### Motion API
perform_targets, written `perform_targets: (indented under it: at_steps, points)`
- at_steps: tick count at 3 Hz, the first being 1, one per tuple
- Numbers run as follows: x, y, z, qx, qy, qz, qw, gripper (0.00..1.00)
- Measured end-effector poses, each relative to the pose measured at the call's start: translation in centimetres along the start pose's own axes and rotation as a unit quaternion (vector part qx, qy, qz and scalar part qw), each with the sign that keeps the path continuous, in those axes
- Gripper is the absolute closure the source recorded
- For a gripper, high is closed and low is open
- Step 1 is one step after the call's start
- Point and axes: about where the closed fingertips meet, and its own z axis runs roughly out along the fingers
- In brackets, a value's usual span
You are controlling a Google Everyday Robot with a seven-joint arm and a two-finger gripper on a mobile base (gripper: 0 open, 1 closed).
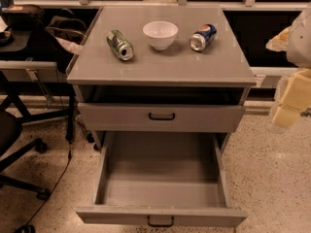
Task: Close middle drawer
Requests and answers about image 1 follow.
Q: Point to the blue pepsi can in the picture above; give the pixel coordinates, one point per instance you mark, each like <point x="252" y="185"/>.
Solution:
<point x="202" y="37"/>

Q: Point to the grey top drawer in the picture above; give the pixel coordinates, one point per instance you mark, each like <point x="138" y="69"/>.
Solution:
<point x="163" y="118"/>

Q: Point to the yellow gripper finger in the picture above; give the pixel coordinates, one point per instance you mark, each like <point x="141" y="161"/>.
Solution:
<point x="280" y="41"/>
<point x="295" y="100"/>

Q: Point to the grey drawer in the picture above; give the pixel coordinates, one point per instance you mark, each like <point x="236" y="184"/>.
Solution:
<point x="163" y="118"/>
<point x="161" y="179"/>

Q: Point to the grey drawer cabinet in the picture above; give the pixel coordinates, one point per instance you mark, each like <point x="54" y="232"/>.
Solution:
<point x="219" y="75"/>

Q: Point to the black backpack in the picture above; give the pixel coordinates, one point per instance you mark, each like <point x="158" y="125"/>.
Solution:
<point x="23" y="17"/>

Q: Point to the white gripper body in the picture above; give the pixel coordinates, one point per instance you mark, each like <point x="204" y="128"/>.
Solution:
<point x="300" y="46"/>

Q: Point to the dark side desk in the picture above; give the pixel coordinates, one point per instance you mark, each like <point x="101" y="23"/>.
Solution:
<point x="32" y="64"/>

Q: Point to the white bowl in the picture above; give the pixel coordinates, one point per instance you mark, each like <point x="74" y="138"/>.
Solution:
<point x="160" y="34"/>

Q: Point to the black office chair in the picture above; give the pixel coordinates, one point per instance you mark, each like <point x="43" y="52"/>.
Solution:
<point x="10" y="130"/>

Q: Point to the brown bag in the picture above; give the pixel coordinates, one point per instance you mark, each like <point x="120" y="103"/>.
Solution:
<point x="69" y="32"/>

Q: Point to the green soda can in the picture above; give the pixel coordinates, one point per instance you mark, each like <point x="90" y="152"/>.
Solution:
<point x="121" y="47"/>

